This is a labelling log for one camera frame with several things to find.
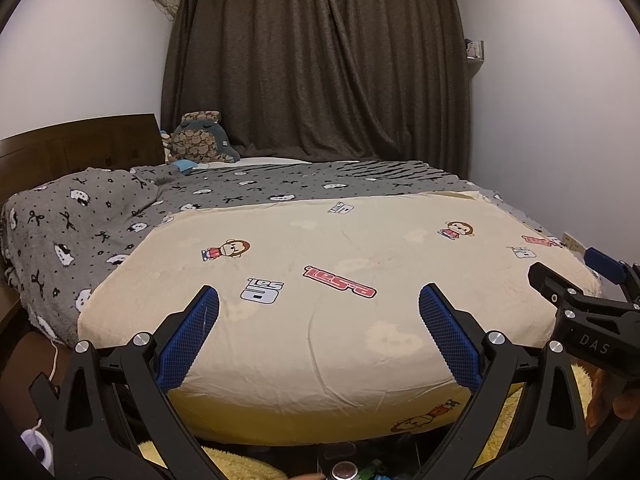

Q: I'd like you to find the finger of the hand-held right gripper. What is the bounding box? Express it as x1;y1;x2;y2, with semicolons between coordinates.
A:
586;247;640;311
528;261;601;308

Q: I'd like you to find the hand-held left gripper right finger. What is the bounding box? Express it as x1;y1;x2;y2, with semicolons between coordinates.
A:
418;283;593;480

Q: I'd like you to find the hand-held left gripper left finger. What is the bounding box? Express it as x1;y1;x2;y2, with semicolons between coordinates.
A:
50;285;221;480

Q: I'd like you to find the person's right hand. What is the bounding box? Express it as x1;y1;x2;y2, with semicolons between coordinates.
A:
587;360;640;428

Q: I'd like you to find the grey printed blanket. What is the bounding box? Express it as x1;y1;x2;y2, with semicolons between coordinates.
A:
0;160;566;346

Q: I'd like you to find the cream cartoon printed blanket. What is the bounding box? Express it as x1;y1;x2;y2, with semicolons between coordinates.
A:
77;191;603;446

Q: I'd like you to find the white round device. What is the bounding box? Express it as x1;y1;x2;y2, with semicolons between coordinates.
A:
20;427;55;476

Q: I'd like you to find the brown patterned plush toy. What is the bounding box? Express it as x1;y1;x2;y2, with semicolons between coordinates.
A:
162;110;238;166

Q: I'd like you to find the wooden headboard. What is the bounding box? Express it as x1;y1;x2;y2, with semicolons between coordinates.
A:
0;114;166;201

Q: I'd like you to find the dark brown curtain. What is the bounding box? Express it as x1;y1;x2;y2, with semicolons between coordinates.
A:
161;0;473;181

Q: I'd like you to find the white cable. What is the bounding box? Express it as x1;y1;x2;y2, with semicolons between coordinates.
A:
30;340;61;433

